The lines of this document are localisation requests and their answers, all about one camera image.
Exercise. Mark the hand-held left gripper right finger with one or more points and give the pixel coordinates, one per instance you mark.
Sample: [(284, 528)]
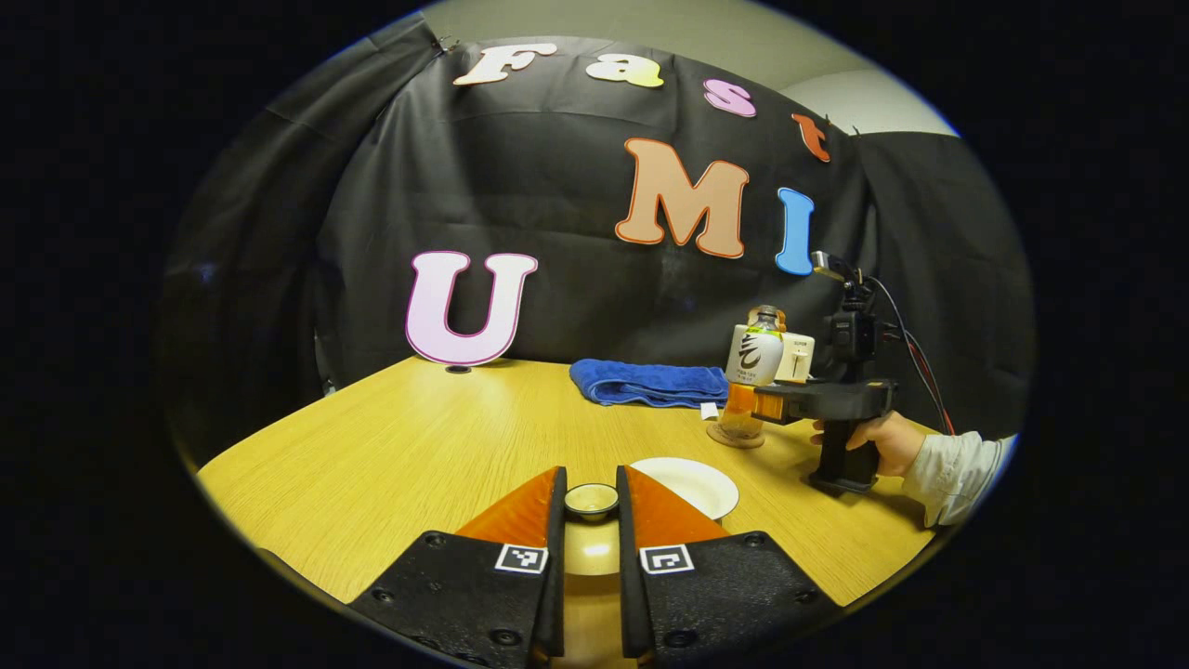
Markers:
[(628, 576)]

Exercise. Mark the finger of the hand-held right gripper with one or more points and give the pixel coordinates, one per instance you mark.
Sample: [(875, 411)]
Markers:
[(771, 406)]

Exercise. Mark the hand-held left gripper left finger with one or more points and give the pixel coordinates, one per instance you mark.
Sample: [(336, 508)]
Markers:
[(555, 576)]

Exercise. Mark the round cork coaster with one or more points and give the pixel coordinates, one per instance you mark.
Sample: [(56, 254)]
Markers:
[(734, 440)]

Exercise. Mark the white label water bottle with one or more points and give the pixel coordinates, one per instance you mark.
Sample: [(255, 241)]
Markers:
[(754, 358)]

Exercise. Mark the cream ceramic teacup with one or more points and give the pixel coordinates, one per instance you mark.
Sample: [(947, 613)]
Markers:
[(692, 483)]

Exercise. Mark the white toaster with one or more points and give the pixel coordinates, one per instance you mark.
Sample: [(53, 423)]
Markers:
[(799, 358)]

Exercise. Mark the white towel tag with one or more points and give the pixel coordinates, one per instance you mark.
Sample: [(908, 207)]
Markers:
[(710, 411)]

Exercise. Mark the blue folded towel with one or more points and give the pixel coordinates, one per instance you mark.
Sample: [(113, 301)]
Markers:
[(650, 383)]

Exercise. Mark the black backdrop cloth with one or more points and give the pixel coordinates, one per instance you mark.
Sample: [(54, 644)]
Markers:
[(557, 279)]

